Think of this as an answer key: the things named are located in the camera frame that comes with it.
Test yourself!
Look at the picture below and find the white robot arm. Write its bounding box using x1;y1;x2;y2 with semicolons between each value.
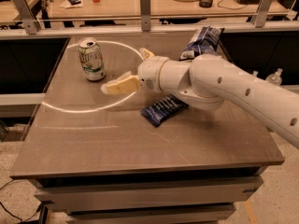
101;54;299;148

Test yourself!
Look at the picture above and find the grey table drawer unit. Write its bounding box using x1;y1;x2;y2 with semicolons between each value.
36;171;263;224

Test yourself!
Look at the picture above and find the clear sanitizer bottle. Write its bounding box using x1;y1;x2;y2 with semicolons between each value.
252;71;258;77

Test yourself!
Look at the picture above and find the metal rail bracket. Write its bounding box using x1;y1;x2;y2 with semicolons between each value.
12;0;40;35
252;0;274;28
140;0;150;32

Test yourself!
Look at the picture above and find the left metal rail bracket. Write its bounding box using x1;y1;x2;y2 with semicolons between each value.
12;0;40;35

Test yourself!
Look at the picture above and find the dark blue snack packet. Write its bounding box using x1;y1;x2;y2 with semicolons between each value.
141;94;188;127

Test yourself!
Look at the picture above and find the right metal rail bracket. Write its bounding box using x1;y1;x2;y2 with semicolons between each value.
252;0;274;28

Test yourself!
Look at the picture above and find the green white 7up can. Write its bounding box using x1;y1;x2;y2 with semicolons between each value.
78;37;106;81

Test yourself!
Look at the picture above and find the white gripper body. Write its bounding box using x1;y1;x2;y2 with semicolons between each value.
137;56;169;93

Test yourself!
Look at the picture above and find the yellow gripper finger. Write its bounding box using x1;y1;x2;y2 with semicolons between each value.
101;71;141;95
139;48;154;60

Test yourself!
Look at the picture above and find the middle metal rail bracket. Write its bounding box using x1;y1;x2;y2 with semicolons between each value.
140;0;150;32

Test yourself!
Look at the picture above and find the black mesh pen cup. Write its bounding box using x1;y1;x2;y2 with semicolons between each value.
199;0;213;8

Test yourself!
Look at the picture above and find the blue white chip bag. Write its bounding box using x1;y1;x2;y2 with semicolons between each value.
179;26;224;61

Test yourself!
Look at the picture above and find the black floor cable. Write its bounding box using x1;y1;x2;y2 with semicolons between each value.
0;179;45;224

